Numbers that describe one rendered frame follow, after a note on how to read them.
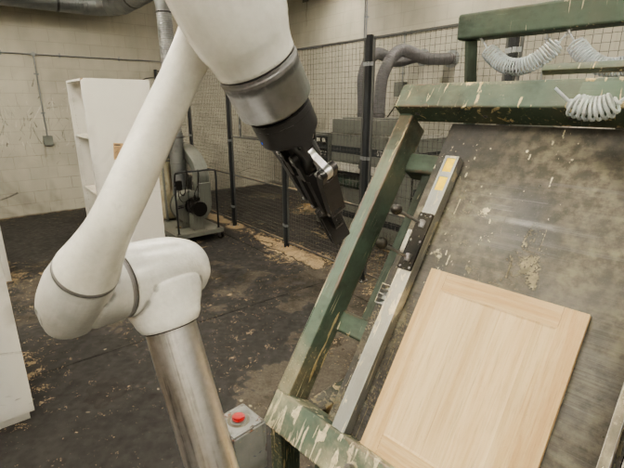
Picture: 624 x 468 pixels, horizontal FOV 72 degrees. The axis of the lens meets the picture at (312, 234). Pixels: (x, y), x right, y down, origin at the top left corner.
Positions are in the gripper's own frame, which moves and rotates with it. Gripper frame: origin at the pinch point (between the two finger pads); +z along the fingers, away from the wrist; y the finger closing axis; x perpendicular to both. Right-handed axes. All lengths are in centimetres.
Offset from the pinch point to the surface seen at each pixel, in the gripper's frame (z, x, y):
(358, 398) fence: 82, 10, 18
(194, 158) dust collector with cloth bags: 242, -56, 522
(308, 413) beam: 86, 25, 28
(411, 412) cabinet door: 82, 2, 4
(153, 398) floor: 181, 102, 166
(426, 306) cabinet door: 72, -23, 19
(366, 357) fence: 78, 0, 24
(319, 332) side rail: 81, 5, 44
